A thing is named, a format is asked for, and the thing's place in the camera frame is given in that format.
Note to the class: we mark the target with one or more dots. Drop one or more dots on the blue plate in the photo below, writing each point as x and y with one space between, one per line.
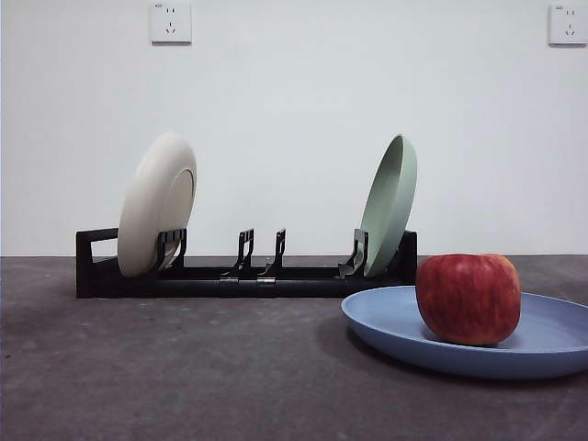
381 321

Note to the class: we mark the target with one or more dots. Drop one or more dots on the cream plate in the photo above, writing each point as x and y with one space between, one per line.
151 193

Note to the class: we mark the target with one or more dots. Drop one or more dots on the white wall socket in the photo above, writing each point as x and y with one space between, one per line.
171 23
568 25

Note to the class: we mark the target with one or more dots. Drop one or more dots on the green plate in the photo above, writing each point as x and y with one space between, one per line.
388 216

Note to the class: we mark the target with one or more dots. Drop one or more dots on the red apple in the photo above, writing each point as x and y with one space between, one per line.
468 298

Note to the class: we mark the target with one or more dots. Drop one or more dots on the black plate rack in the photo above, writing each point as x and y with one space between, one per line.
298 287

